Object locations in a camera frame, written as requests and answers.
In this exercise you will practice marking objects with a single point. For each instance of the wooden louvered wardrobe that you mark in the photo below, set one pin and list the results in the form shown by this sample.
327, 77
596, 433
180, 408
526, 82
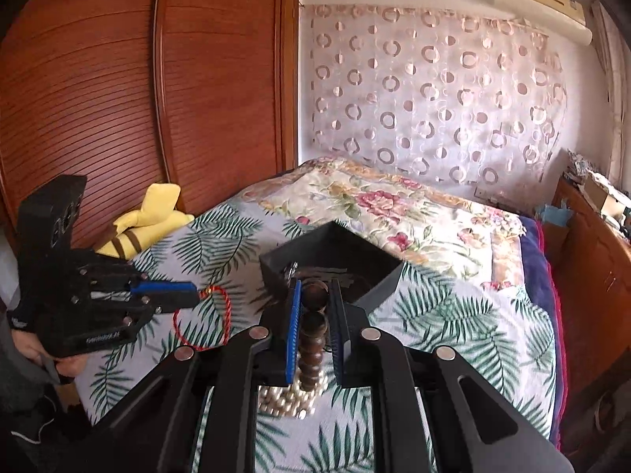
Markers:
128, 92

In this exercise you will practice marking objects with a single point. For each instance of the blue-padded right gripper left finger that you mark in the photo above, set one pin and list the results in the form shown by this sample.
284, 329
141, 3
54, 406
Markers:
265, 353

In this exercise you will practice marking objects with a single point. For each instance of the dark blue blanket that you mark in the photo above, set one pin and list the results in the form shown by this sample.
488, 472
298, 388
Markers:
550, 350

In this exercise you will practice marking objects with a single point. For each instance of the blue cloth by bed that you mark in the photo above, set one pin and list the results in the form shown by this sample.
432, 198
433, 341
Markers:
554, 215

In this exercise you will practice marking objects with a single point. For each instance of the person's left hand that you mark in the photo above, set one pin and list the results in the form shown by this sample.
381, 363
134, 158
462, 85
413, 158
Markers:
30, 347

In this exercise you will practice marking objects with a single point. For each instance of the cardboard box on cabinet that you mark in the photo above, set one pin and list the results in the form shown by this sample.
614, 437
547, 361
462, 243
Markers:
604, 196

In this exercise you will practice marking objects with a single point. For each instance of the palm leaf print cloth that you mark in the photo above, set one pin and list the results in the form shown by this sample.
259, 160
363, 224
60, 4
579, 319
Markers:
492, 330

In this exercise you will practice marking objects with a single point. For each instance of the pink circle pattern curtain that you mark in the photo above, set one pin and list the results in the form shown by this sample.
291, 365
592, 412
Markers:
447, 97

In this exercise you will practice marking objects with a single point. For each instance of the wooden side cabinet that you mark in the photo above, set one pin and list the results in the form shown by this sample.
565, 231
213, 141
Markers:
591, 272

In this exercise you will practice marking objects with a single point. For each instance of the floral bed quilt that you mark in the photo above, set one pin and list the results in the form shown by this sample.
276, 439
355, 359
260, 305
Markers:
414, 222

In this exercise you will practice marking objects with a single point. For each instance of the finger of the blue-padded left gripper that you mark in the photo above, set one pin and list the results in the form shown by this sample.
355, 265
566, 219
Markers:
162, 287

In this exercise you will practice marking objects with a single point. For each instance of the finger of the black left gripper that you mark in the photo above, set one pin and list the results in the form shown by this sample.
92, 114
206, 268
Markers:
170, 302

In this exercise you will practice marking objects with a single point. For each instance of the yellow plush toy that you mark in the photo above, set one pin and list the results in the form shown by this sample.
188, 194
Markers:
138, 229

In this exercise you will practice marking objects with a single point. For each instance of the black open jewelry box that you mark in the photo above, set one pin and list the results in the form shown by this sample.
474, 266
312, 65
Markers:
367, 274

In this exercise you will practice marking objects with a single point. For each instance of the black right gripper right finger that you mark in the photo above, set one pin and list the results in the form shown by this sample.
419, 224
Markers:
363, 355

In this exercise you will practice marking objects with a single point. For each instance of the white wall air conditioner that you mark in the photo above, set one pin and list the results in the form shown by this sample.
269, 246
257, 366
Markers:
564, 17

